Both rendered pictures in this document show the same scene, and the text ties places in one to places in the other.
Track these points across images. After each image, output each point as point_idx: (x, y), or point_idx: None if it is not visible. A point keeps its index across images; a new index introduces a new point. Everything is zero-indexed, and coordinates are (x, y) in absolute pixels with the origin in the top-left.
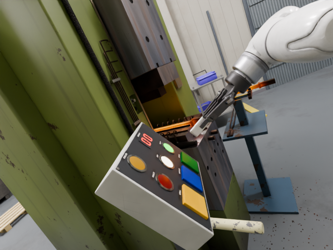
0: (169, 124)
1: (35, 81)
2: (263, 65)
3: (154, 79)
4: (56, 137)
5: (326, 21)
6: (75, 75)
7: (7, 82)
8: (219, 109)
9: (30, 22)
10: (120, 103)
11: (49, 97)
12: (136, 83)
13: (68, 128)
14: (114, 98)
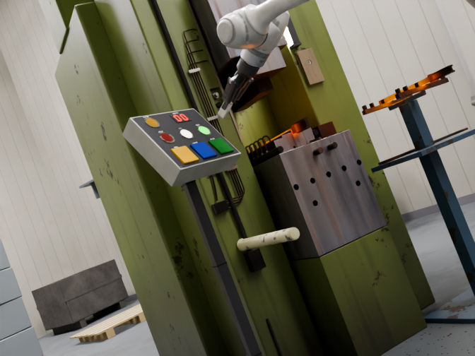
0: None
1: (131, 74)
2: (252, 50)
3: None
4: None
5: (217, 27)
6: (153, 66)
7: (112, 75)
8: (227, 89)
9: (128, 21)
10: (195, 95)
11: (140, 90)
12: (227, 75)
13: None
14: (186, 89)
